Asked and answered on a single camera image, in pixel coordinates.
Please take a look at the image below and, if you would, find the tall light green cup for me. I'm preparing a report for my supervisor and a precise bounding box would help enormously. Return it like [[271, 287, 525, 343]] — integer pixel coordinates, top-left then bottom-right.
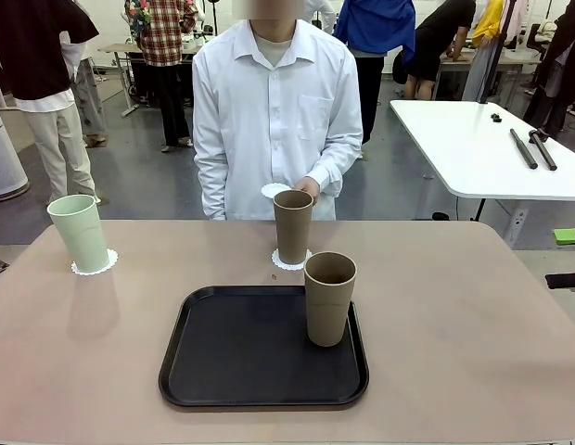
[[46, 194, 110, 273]]

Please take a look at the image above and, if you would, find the person torso in white shirt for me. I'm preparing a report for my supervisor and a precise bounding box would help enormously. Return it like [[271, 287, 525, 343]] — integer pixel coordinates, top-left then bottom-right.
[[192, 18, 364, 222]]

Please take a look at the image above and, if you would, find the grey workbench desk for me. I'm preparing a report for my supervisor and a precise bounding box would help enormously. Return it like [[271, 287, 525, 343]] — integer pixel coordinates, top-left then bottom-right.
[[435, 44, 543, 101]]

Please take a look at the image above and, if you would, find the mannequin in yellow top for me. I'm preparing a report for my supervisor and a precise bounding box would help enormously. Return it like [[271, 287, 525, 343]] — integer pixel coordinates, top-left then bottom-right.
[[462, 0, 507, 102]]

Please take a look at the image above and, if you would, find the bystander in grey trousers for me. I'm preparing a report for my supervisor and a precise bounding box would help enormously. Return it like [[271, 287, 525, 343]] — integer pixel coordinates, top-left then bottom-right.
[[59, 32, 109, 147]]

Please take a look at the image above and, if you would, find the person's left hand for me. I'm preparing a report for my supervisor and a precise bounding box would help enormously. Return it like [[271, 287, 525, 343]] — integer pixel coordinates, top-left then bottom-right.
[[296, 176, 323, 206]]

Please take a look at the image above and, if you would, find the grey desk with metal legs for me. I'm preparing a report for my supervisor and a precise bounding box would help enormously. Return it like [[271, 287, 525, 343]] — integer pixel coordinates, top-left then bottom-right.
[[97, 43, 145, 117]]

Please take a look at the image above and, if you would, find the plain black metal rod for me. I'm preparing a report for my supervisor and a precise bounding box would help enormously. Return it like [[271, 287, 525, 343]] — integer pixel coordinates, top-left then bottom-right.
[[509, 128, 540, 169]]

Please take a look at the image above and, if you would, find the bending bystander in black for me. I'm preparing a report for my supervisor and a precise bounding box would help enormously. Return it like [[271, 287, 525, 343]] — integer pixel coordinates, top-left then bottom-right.
[[404, 0, 478, 101]]

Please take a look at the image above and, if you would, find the person's left forearm white sleeve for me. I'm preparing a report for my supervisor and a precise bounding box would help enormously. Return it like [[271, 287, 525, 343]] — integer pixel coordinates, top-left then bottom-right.
[[309, 132, 364, 197]]

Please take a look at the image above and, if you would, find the bystander in black tee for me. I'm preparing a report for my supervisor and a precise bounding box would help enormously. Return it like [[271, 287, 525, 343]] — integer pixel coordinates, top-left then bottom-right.
[[0, 0, 103, 208]]

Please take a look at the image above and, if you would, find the black rod with clamp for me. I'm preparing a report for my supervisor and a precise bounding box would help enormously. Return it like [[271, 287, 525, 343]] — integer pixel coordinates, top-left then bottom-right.
[[528, 128, 559, 172]]

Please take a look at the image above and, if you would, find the bystander in blue jacket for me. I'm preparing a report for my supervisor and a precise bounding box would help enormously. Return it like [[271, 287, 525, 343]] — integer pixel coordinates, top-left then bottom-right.
[[333, 0, 417, 147]]

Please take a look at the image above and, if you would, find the black plastic serving tray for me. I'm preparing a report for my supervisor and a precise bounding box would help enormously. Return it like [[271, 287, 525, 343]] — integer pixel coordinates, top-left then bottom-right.
[[158, 285, 371, 409]]

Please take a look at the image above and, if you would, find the white folding table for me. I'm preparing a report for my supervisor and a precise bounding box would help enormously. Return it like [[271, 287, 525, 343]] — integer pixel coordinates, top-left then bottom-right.
[[389, 98, 575, 223]]

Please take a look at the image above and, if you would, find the black stand pole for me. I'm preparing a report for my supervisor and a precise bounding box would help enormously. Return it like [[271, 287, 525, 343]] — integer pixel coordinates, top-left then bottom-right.
[[476, 0, 518, 104]]

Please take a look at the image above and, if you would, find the tall brown cup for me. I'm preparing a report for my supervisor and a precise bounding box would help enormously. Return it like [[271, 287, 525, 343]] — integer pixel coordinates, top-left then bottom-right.
[[273, 189, 314, 266], [303, 251, 358, 348]]

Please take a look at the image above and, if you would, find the hanging pink garment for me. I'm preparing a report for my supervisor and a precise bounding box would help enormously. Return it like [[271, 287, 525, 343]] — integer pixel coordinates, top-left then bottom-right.
[[504, 0, 526, 47]]

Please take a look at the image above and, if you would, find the floral patterned shirt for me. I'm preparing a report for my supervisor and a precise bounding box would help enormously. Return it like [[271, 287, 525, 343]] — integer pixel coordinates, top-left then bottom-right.
[[123, 0, 153, 37]]

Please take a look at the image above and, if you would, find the person's right forearm white sleeve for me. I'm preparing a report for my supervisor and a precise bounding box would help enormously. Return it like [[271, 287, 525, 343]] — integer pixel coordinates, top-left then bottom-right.
[[194, 147, 229, 222]]

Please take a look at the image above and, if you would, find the bystander in dark coat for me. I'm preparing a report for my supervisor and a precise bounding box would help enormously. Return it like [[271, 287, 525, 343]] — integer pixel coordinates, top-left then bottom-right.
[[522, 0, 575, 138]]

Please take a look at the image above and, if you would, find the beige puffy jacket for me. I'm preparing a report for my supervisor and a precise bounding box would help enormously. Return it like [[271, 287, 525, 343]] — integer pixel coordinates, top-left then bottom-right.
[[528, 18, 557, 50]]

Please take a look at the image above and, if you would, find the bystander in plaid shirt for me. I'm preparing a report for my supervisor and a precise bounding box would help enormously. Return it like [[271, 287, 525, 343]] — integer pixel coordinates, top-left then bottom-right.
[[123, 0, 198, 153]]

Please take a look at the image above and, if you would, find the white scalloped paper coaster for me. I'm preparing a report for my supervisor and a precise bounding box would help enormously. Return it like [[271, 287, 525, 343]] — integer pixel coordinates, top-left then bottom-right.
[[261, 183, 293, 201], [70, 248, 120, 278], [271, 248, 313, 272]]

